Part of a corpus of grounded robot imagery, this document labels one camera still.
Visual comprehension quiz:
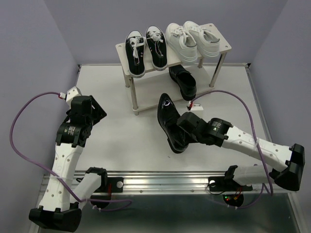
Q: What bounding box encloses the black leather loafer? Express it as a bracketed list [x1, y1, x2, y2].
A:
[157, 93, 193, 154]
[169, 65, 197, 101]

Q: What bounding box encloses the black canvas sneaker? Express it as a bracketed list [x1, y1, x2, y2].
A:
[146, 26, 168, 71]
[125, 31, 146, 78]

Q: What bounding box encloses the white sneaker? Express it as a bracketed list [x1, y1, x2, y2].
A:
[165, 23, 198, 64]
[183, 21, 220, 58]

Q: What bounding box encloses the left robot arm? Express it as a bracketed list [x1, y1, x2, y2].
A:
[29, 96, 108, 233]

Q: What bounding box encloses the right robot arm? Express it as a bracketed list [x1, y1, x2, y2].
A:
[177, 112, 305, 192]

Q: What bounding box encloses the beige two-tier shoe shelf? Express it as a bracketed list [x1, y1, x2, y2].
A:
[116, 23, 232, 116]

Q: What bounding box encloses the white sneaker on shelf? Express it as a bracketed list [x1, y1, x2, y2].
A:
[183, 21, 220, 58]

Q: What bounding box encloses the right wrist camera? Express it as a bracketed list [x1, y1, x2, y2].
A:
[187, 103, 204, 112]

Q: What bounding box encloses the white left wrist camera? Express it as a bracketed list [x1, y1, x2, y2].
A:
[65, 86, 82, 107]

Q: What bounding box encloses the aluminium mounting rail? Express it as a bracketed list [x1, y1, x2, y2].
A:
[40, 169, 298, 195]

